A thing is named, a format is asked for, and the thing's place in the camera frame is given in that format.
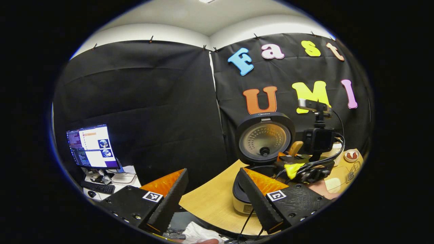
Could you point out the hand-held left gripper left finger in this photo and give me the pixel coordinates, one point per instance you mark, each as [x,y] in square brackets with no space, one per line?
[169,206]

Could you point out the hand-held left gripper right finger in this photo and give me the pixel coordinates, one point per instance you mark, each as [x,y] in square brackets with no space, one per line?
[257,203]

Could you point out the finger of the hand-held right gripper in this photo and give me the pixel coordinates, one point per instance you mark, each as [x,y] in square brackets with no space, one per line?
[283,162]

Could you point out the wooden spoon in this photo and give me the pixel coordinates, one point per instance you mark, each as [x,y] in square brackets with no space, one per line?
[295,147]

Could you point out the dark grey rice cooker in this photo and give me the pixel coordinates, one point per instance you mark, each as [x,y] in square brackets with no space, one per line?
[262,140]

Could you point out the clear container of rice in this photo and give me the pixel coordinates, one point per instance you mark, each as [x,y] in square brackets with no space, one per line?
[334,184]

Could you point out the round plate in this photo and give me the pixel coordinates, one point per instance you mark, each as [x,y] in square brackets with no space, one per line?
[351,159]

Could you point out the white tissue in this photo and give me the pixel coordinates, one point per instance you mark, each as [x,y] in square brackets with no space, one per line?
[203,234]

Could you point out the white side desk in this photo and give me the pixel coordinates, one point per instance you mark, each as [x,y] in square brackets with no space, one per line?
[127,179]

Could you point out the black keyboard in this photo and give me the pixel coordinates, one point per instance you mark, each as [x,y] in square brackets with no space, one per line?
[98,187]

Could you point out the black computer mouse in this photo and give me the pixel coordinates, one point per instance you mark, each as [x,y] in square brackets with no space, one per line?
[91,194]

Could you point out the black backdrop cloth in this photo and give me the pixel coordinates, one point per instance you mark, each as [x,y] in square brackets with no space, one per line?
[152,112]

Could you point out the computer monitor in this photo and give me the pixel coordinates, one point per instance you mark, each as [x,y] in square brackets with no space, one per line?
[91,145]

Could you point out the row of black cloth clips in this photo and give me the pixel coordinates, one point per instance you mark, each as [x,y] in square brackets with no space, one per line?
[151,39]

